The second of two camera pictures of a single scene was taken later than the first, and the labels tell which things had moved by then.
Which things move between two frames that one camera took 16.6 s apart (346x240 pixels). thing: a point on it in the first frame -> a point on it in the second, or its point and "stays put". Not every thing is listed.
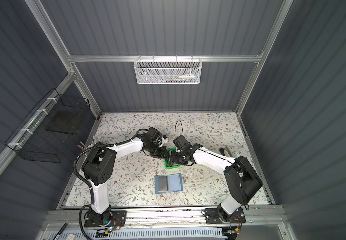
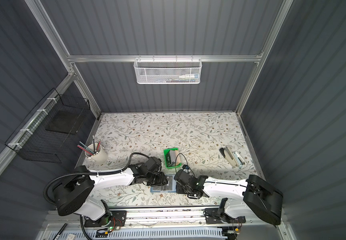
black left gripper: [162, 154] -> [162, 180]
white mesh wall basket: [167, 71] stays put
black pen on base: [60, 231] stays put
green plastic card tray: [168, 163] stays put
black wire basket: [45, 134] stays put
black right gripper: [173, 156] -> [178, 190]
